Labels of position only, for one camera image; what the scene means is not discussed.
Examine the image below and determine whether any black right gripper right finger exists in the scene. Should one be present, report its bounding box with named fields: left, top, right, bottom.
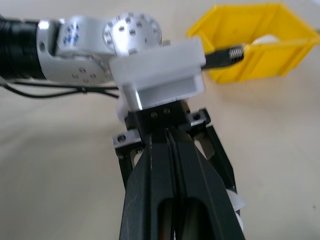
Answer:
left=166, top=128, right=246, bottom=240

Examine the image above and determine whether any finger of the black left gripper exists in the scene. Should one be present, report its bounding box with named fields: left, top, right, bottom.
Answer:
left=114, top=147, right=145, bottom=192
left=193, top=123, right=238, bottom=201

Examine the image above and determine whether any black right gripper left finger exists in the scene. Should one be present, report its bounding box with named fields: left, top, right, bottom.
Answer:
left=119, top=136, right=177, bottom=240

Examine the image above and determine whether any white earbud case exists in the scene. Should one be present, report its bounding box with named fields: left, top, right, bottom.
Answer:
left=251, top=35, right=280, bottom=46

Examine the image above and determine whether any yellow plastic bin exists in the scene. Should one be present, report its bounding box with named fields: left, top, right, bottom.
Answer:
left=186, top=2, right=320, bottom=84

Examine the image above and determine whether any white rounded plastic piece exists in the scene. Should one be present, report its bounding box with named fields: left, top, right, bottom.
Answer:
left=226, top=188, right=247, bottom=235

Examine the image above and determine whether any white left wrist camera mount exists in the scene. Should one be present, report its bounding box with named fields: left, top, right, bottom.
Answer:
left=109, top=38, right=207, bottom=124

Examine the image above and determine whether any black camera cable plug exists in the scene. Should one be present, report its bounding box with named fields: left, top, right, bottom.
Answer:
left=200, top=43, right=245, bottom=71

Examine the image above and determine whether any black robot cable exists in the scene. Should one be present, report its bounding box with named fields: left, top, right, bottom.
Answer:
left=0, top=79, right=121, bottom=101

